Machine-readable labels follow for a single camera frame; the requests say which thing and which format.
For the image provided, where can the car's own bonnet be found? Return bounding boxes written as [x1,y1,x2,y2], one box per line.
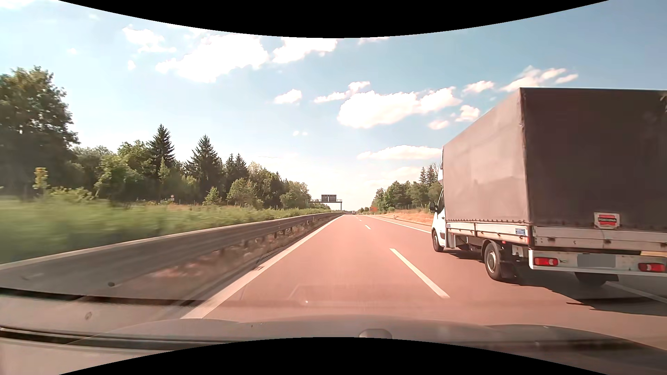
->
[0,314,667,375]

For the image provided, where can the green grass median strip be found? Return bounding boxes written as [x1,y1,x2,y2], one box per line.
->
[0,195,334,264]

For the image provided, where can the sign gantry over road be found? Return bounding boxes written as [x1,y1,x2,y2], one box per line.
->
[311,194,344,211]

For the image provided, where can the grey metal guard rail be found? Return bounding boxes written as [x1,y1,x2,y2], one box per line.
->
[0,211,345,298]

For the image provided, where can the reddish grey asphalt road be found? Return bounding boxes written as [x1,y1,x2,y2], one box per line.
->
[172,214,667,351]

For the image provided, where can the row of trees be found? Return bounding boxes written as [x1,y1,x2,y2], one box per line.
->
[0,66,330,210]

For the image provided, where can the road markings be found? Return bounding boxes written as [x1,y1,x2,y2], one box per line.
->
[181,214,667,319]

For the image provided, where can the dry grass verge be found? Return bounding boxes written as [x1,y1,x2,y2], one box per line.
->
[376,208,436,226]

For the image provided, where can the white lorry with grey tarpaulin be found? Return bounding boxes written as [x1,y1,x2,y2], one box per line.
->
[429,87,667,286]

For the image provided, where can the group of trees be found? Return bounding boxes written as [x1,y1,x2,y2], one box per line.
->
[371,163,444,212]

